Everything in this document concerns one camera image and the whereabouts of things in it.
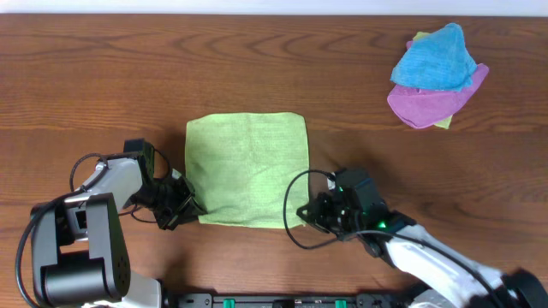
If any green microfiber cloth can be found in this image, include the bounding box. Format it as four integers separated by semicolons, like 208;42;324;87
185;112;309;228

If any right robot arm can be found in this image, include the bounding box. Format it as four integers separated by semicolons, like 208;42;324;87
295;169;547;308

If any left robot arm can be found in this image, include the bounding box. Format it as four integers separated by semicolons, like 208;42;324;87
31;139;206;307

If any purple microfiber cloth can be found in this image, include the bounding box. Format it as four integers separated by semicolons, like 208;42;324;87
387;64;489;129

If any yellow-green cloth at bottom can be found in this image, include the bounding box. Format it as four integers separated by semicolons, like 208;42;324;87
413;32;452;129

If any blue microfiber cloth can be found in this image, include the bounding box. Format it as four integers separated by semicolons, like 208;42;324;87
390;23;478;91

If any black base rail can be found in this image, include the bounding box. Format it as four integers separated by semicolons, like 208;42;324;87
162;293;408;308

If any right black cable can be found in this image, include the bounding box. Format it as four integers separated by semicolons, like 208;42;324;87
283;169;506;308

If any black cable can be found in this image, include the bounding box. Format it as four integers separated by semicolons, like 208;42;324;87
15;147;172;308
283;169;506;308

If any left black cable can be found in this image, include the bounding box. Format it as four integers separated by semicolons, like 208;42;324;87
15;147;172;308

